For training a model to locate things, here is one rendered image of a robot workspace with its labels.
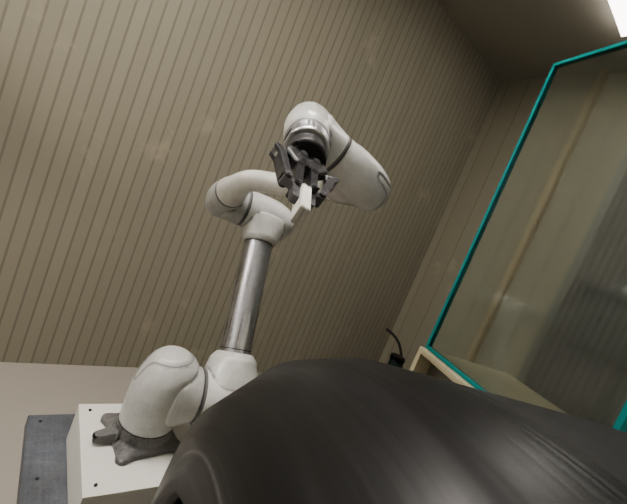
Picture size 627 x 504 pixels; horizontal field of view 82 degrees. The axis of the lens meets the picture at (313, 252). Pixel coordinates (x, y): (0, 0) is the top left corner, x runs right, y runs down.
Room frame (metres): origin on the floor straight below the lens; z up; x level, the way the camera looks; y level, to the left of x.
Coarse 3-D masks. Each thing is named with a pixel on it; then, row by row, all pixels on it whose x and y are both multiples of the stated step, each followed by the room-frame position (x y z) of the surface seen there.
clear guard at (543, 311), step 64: (576, 64) 1.09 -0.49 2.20; (576, 128) 1.00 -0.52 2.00; (512, 192) 1.10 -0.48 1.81; (576, 192) 0.92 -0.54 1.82; (512, 256) 1.01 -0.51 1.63; (576, 256) 0.85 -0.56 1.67; (448, 320) 1.12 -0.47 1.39; (512, 320) 0.93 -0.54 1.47; (576, 320) 0.79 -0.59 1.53; (512, 384) 0.86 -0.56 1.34; (576, 384) 0.74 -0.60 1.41
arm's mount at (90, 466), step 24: (96, 408) 1.00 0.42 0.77; (120, 408) 1.04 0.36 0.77; (72, 432) 0.95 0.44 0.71; (72, 456) 0.89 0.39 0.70; (96, 456) 0.85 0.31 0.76; (168, 456) 0.95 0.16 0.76; (72, 480) 0.83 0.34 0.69; (96, 480) 0.79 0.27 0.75; (120, 480) 0.82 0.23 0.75; (144, 480) 0.85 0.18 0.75
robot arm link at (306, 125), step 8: (304, 120) 0.71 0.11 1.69; (312, 120) 0.71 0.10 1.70; (288, 128) 0.72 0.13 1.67; (296, 128) 0.68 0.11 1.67; (304, 128) 0.67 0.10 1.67; (312, 128) 0.67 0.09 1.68; (320, 128) 0.69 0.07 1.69; (288, 136) 0.68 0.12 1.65; (320, 136) 0.68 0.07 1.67; (328, 136) 0.72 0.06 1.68; (328, 144) 0.69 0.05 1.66; (328, 152) 0.70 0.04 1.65
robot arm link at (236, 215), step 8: (216, 184) 1.15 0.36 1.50; (208, 192) 1.19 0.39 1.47; (208, 200) 1.19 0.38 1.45; (216, 200) 1.15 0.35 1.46; (248, 200) 1.22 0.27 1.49; (208, 208) 1.22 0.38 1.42; (216, 208) 1.18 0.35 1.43; (224, 208) 1.17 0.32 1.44; (232, 208) 1.17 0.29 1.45; (240, 208) 1.20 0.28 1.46; (248, 208) 1.22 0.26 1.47; (216, 216) 1.25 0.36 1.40; (224, 216) 1.22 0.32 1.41; (232, 216) 1.21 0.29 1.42; (240, 216) 1.22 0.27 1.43
